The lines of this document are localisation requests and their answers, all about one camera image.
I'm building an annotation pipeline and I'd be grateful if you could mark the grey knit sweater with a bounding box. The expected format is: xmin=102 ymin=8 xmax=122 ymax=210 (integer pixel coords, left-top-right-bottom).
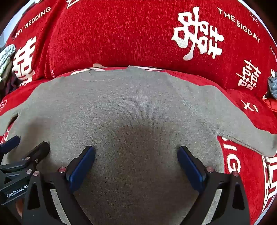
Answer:
xmin=0 ymin=65 xmax=277 ymax=225

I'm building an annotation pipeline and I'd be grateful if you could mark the blue-grey cloth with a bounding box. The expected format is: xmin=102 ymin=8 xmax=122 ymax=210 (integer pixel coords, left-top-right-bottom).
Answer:
xmin=267 ymin=71 xmax=277 ymax=100

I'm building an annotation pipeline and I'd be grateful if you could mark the light grey cloth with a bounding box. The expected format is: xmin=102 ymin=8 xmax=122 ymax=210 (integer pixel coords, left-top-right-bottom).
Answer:
xmin=0 ymin=44 xmax=17 ymax=77

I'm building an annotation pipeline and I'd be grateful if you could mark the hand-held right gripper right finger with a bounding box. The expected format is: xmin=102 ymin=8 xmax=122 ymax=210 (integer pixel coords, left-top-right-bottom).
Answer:
xmin=177 ymin=145 xmax=251 ymax=225

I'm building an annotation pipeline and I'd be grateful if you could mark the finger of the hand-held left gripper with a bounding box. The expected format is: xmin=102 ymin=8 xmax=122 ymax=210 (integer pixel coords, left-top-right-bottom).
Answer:
xmin=0 ymin=136 xmax=21 ymax=154
xmin=21 ymin=141 xmax=51 ymax=173

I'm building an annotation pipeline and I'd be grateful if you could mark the red shiny packet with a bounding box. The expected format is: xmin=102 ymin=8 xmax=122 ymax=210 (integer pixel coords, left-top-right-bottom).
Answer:
xmin=262 ymin=95 xmax=277 ymax=113

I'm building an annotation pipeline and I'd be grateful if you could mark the red printed sofa cover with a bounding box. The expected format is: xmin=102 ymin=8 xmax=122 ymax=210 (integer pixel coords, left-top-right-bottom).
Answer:
xmin=0 ymin=0 xmax=277 ymax=225

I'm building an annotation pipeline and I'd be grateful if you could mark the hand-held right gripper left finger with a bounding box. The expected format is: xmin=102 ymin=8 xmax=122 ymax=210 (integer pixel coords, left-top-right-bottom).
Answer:
xmin=22 ymin=145 xmax=97 ymax=225

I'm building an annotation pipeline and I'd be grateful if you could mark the dark cloth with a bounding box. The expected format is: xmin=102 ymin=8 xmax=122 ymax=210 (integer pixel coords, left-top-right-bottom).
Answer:
xmin=0 ymin=72 xmax=19 ymax=97

